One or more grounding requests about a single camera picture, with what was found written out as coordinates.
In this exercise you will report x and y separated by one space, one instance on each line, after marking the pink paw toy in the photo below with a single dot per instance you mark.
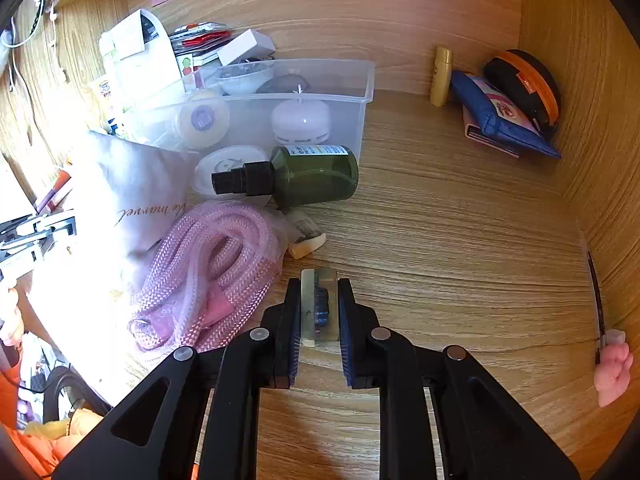
612 374

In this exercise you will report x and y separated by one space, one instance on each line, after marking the white round lidded container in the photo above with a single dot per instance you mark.
223 160

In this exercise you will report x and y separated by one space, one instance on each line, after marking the dark green spray bottle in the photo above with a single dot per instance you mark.
295 175

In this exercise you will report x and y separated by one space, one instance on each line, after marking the black orange round case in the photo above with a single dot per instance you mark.
529 85

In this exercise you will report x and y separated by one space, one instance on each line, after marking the white folded paper sheet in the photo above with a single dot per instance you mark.
138 59

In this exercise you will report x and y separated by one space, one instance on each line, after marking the white cloth drawstring bag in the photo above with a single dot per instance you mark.
126 198

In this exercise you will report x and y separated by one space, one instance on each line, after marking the small sachet packet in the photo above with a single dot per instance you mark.
309 236

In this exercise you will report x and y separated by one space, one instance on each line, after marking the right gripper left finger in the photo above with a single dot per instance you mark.
196 414

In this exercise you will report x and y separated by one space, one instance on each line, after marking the blue zip pouch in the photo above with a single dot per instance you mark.
498 116

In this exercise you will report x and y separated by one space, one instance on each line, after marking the stack of booklets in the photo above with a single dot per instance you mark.
195 45

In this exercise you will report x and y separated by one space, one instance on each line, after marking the glass bowl of beads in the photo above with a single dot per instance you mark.
244 78

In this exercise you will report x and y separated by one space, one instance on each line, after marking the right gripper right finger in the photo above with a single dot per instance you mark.
442 415

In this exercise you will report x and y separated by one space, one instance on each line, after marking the yellow lotion bottle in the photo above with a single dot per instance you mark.
441 77

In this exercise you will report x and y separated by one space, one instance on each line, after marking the round cream tin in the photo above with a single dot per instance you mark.
203 120

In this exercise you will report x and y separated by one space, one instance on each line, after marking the white small box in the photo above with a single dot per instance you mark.
250 44

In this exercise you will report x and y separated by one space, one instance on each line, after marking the pink notebook under pouch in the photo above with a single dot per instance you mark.
473 132

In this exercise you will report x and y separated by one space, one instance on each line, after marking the clear plastic storage bin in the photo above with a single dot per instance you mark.
264 103

